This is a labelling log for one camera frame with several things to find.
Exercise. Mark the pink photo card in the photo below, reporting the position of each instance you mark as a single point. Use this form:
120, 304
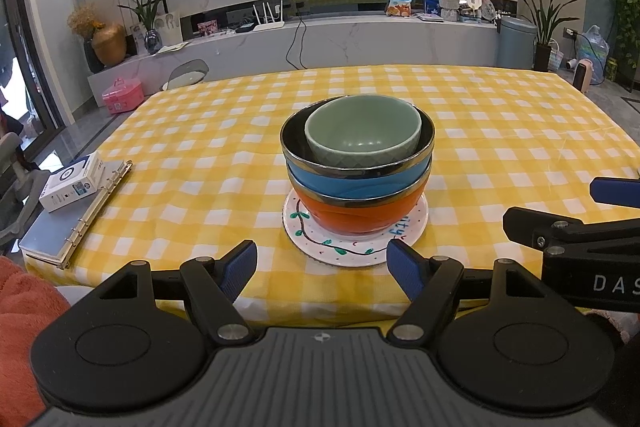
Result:
207, 28

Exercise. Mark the blue steel bowl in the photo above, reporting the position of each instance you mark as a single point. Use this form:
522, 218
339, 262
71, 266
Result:
350, 184

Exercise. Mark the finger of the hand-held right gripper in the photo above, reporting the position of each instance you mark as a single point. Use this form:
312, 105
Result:
615, 189
530, 224

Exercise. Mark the dark vase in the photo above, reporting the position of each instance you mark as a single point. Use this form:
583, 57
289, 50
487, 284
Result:
91, 59

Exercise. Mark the yellow checkered tablecloth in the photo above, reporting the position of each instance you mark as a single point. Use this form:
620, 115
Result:
175, 157

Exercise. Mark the green canister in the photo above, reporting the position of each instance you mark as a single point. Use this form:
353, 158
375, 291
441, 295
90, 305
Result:
612, 69

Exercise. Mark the woven basket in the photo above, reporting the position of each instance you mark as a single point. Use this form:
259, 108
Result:
556, 57

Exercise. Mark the white wrapped pot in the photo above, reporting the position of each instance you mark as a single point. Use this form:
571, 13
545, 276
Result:
449, 9

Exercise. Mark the white marble tv console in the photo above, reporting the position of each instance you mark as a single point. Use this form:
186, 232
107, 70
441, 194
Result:
350, 44

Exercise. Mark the flat book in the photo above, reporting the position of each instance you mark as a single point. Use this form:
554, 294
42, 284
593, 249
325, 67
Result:
430, 17

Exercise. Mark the green ceramic bowl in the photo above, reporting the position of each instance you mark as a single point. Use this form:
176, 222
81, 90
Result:
360, 137

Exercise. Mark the dried flower bunch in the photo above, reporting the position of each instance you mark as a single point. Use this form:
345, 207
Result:
84, 21

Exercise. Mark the pink plastic case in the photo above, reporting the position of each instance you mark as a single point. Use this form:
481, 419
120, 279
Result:
122, 97

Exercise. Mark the white cardboard box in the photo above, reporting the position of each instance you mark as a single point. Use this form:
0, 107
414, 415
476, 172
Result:
70, 184

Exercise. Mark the white art card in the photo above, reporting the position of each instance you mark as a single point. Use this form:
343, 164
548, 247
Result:
169, 29

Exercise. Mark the orange steel bowl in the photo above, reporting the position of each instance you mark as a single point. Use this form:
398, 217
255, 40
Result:
350, 217

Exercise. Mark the grey drawer cabinet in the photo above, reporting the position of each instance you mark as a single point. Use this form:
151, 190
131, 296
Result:
631, 81

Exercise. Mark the grey round stool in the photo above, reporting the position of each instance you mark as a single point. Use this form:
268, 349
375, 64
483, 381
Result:
186, 77

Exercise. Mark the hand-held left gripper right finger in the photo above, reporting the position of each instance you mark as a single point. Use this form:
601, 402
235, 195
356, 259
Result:
405, 269

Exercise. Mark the orange fleece garment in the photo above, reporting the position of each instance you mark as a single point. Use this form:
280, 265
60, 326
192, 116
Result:
25, 307

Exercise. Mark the white hair dryer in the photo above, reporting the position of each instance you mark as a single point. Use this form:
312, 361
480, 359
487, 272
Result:
572, 64

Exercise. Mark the small beige heater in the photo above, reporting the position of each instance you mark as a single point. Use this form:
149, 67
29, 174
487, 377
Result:
584, 77

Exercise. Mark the round grey fan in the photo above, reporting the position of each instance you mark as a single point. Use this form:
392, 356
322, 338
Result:
490, 7

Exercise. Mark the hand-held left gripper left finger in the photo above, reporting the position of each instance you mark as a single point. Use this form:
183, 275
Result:
240, 269

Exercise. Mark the gold vase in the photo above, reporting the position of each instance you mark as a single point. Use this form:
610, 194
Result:
110, 46

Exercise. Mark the white fruit-print plate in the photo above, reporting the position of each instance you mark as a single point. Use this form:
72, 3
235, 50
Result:
325, 247

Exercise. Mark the large water bottle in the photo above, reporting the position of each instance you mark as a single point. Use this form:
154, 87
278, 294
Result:
594, 49

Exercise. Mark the blue glass vase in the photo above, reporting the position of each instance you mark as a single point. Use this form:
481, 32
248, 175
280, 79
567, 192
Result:
153, 42

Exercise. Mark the loose paper sheets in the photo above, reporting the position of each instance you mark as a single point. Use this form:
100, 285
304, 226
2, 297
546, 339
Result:
172, 48

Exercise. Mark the potted long-leaf plant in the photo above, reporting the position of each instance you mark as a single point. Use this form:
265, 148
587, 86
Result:
544, 17

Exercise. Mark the green leafy plant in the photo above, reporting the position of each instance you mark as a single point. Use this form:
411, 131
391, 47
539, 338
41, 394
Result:
146, 4

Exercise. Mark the pothos plant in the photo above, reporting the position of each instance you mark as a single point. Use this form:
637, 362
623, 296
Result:
625, 2

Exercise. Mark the white wifi router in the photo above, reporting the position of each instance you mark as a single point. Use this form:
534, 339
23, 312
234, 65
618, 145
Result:
267, 24

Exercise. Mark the wall outlet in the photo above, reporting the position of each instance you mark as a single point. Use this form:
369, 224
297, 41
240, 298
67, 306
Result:
569, 32

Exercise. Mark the black set-top box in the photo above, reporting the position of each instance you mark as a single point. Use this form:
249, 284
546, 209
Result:
245, 27

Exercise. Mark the grey-blue trash can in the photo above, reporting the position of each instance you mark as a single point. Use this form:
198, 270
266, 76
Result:
517, 44

